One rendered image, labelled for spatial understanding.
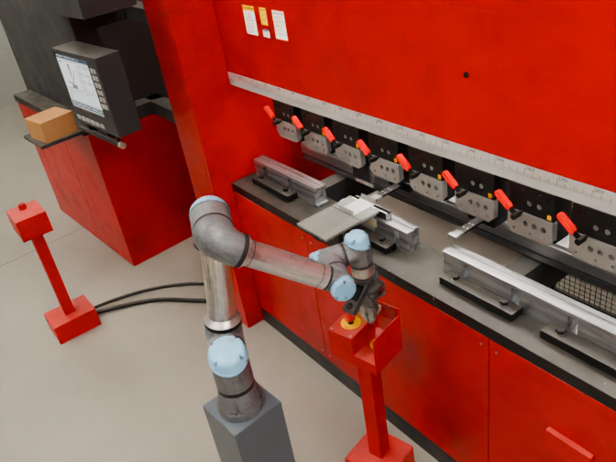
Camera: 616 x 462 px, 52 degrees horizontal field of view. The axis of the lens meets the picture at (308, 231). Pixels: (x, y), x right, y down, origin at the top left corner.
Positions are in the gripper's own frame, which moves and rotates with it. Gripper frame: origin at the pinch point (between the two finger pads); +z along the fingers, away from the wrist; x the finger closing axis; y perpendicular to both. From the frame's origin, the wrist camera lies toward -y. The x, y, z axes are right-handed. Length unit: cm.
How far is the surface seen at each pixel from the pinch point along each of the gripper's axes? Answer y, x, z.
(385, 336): 1.2, -4.8, 5.9
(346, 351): -6.2, 7.3, 12.1
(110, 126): 15, 143, -44
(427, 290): 20.6, -10.6, -1.8
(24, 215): -17, 208, 2
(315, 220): 25.2, 39.8, -14.0
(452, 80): 35, -18, -73
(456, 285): 24.4, -19.8, -4.4
